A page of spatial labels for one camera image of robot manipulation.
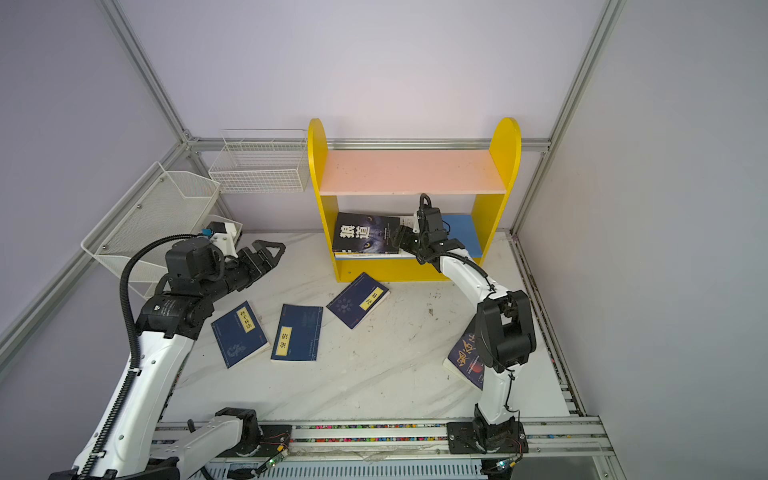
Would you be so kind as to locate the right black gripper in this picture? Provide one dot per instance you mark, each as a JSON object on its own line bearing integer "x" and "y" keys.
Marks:
{"x": 404, "y": 234}

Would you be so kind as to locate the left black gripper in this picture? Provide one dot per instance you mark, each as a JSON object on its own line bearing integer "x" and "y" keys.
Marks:
{"x": 252, "y": 265}

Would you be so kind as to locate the white book brown bars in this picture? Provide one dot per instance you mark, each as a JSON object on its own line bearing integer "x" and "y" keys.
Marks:
{"x": 375, "y": 255}

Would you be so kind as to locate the black wolf book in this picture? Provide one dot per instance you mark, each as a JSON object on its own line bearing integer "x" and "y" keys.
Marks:
{"x": 364, "y": 234}

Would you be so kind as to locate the navy book yellow label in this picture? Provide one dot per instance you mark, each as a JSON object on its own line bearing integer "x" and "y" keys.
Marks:
{"x": 298, "y": 333}

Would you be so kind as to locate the navy bagua book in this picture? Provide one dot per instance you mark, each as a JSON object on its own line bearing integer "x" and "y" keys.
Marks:
{"x": 357, "y": 300}

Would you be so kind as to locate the purple illustrated book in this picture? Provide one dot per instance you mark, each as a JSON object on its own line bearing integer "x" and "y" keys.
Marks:
{"x": 464, "y": 361}

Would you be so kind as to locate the navy book under left arm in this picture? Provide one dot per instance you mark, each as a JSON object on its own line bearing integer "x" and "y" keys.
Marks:
{"x": 239, "y": 335}

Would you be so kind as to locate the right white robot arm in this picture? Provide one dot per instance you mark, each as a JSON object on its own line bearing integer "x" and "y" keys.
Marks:
{"x": 503, "y": 330}

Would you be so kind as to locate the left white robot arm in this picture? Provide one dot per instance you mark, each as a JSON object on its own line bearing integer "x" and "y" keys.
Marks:
{"x": 160, "y": 339}

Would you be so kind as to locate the white mesh two-tier rack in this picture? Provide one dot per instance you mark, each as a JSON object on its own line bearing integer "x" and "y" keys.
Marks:
{"x": 160, "y": 203}

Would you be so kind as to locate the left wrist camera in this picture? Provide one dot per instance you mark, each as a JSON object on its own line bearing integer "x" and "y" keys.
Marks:
{"x": 224, "y": 235}

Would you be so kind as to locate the white wire basket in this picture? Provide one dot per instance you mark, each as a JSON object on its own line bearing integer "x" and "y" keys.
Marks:
{"x": 262, "y": 161}

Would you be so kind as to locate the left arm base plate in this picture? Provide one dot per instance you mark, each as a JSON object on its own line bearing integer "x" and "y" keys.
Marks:
{"x": 272, "y": 437}

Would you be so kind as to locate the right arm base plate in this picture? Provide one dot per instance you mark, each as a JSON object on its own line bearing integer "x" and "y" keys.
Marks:
{"x": 476, "y": 437}

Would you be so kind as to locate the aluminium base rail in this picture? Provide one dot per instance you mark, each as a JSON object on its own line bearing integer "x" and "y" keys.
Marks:
{"x": 418, "y": 449}

